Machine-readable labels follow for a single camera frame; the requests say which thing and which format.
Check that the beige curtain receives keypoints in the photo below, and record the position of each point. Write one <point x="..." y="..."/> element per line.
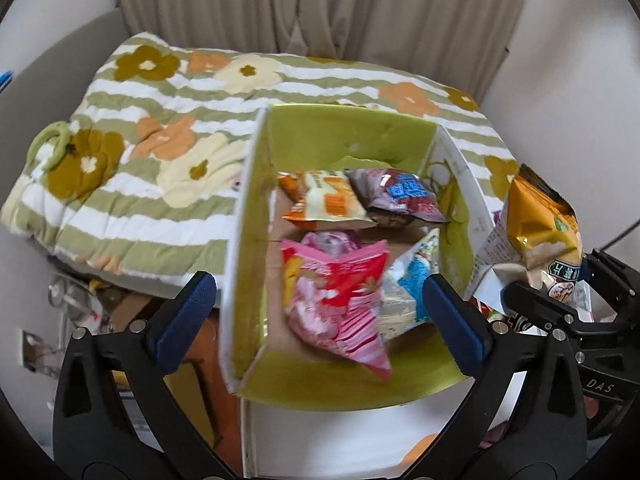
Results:
<point x="325" y="10"/>

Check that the pink striped snack packet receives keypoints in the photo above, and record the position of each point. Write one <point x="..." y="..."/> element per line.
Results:
<point x="335" y="305"/>

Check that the grey padded headboard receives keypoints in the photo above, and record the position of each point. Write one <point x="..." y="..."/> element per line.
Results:
<point x="45" y="60"/>

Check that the striped floral blanket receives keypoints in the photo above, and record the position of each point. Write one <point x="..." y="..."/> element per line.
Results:
<point x="150" y="110"/>

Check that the maroon packet with blue label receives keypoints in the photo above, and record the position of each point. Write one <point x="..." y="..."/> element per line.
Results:
<point x="395" y="195"/>

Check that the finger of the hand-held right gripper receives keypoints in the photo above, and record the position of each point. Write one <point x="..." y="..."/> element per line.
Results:
<point x="545" y="307"/>
<point x="620" y="277"/>

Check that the orange white snack packet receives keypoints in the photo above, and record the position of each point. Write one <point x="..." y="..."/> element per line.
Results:
<point x="325" y="202"/>

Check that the green cardboard box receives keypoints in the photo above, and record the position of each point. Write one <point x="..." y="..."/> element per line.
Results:
<point x="340" y="132"/>

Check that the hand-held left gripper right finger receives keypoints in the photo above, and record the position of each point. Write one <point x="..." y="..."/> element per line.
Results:
<point x="452" y="322"/>

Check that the pink white snack packet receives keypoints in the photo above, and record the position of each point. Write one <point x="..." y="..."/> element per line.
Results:
<point x="330" y="241"/>

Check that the blue white small device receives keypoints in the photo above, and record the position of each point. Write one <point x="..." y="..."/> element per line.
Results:
<point x="5" y="81"/>

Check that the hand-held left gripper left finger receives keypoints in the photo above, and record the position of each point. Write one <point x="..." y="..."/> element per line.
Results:
<point x="185" y="317"/>

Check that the golden yellow chip packet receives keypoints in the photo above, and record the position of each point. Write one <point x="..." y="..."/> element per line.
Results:
<point x="535" y="210"/>

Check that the white blue snack packet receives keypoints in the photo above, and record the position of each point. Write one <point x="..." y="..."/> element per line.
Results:
<point x="407" y="280"/>

